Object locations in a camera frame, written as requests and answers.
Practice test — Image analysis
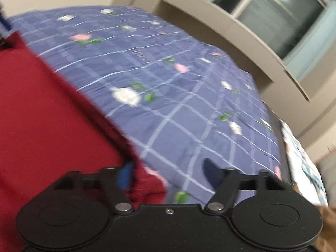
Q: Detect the window with white frame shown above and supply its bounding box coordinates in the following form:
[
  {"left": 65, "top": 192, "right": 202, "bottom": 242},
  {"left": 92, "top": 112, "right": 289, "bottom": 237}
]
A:
[{"left": 206, "top": 0, "right": 325, "bottom": 59}]

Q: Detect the red knit sweater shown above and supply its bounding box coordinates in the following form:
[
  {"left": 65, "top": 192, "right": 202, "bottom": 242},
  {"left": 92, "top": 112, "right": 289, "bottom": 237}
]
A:
[{"left": 1, "top": 32, "right": 167, "bottom": 251}]

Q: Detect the light blue patterned cloth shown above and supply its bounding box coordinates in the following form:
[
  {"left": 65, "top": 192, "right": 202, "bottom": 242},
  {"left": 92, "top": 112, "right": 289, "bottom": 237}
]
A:
[{"left": 280, "top": 120, "right": 329, "bottom": 206}]

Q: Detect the right blue curtain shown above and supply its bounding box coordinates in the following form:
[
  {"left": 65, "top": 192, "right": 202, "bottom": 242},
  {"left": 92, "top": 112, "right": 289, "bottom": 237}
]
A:
[{"left": 284, "top": 0, "right": 336, "bottom": 83}]

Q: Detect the brown garment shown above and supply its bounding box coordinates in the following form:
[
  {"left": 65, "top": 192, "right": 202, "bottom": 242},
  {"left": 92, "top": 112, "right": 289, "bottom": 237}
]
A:
[{"left": 291, "top": 183, "right": 336, "bottom": 252}]

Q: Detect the blue plaid floral quilt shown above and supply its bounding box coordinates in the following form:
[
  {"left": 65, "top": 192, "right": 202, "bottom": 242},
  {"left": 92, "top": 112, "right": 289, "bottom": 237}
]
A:
[{"left": 9, "top": 6, "right": 290, "bottom": 204}]

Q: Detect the grey window shelf cabinet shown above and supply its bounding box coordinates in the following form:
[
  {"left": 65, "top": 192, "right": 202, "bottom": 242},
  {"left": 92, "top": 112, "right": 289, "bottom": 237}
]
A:
[{"left": 159, "top": 0, "right": 310, "bottom": 102}]

